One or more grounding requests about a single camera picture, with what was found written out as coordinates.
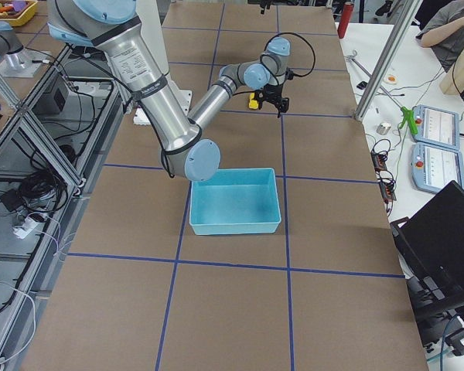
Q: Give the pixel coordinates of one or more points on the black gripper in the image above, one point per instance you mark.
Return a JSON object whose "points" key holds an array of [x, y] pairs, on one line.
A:
{"points": [[272, 91]]}

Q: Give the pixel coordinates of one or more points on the yellow beetle toy car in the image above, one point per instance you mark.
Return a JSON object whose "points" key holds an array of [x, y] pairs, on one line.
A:
{"points": [[253, 103]]}

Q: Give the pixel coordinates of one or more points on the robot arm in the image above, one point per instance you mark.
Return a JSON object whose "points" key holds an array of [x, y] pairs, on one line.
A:
{"points": [[115, 28], [265, 77]]}

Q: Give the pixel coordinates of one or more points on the fried egg toy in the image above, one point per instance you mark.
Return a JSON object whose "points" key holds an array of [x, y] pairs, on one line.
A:
{"points": [[390, 79]]}

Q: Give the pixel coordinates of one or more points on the small black phone device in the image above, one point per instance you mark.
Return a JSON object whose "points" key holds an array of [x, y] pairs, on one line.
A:
{"points": [[361, 84]]}

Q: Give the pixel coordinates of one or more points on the light blue plastic bin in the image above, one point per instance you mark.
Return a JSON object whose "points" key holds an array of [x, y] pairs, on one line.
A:
{"points": [[235, 201]]}

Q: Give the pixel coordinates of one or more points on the small silver metal cylinder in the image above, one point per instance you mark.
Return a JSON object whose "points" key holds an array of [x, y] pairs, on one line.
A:
{"points": [[383, 128]]}

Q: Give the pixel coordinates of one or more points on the red cylinder tube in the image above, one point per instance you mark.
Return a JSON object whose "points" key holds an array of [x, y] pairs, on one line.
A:
{"points": [[345, 17]]}

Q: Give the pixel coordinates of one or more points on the metal reacher grabber tool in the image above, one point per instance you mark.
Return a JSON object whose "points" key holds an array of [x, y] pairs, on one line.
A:
{"points": [[408, 117]]}

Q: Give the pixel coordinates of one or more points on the far teach pendant tablet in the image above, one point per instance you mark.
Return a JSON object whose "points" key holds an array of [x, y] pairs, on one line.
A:
{"points": [[437, 127]]}

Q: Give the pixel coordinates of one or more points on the teach pendant tablet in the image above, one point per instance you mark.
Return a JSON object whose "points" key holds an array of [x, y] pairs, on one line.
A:
{"points": [[433, 167], [437, 127]]}

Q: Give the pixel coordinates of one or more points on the near teach pendant tablet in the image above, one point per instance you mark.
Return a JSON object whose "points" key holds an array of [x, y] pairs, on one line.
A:
{"points": [[433, 167]]}

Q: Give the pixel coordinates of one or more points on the seated person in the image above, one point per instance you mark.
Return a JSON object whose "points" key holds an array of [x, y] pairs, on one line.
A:
{"points": [[444, 34]]}

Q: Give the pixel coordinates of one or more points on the black laptop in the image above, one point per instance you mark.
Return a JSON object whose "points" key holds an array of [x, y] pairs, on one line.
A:
{"points": [[432, 244]]}

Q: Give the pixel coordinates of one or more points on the yellow tray of toys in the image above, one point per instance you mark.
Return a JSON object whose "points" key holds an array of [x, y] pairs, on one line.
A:
{"points": [[17, 13]]}

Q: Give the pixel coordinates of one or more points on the grey aluminium frame post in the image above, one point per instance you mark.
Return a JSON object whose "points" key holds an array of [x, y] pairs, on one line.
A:
{"points": [[394, 41]]}

